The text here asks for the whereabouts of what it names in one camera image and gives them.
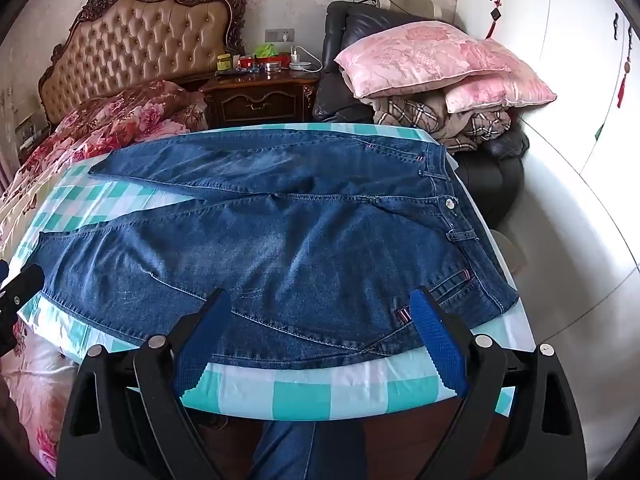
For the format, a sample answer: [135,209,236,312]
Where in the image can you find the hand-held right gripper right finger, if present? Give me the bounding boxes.
[406,285,589,480]

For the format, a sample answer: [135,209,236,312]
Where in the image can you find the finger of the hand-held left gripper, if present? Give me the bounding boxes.
[0,266,44,307]

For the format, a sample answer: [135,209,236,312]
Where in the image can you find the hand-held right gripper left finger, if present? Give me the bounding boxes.
[59,287,235,480]

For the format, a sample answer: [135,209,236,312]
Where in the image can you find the blue denim pants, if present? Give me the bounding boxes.
[30,129,520,371]

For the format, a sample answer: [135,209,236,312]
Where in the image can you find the green white checked tablecloth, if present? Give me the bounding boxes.
[10,121,523,421]

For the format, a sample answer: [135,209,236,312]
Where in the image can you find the person's leg in jeans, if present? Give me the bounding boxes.
[250,417,366,480]

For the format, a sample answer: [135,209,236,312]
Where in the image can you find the red floral quilt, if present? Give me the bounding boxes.
[20,79,208,181]

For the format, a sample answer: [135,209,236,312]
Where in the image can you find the beige plaid blanket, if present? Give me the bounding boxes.
[372,92,514,154]

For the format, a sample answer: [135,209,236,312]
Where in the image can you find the dark wooden nightstand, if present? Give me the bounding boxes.
[200,67,321,128]

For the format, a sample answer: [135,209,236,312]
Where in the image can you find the small pink floral pillow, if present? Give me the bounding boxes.
[444,71,557,114]

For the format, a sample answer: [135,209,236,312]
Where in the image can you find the white wardrobe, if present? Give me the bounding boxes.
[454,0,640,341]

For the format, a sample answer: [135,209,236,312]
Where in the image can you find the tufted leather bed headboard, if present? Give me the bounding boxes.
[37,0,248,126]

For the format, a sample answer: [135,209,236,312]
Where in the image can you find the large pink floral pillow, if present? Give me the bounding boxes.
[334,21,514,100]

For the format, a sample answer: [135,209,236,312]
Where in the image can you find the red knot tassel ornament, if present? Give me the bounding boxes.
[485,7,504,41]
[617,45,632,109]

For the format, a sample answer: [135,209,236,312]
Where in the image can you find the black leather armchair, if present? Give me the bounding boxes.
[312,1,531,226]

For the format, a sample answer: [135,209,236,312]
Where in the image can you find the white charger with cable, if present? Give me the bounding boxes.
[289,47,322,72]

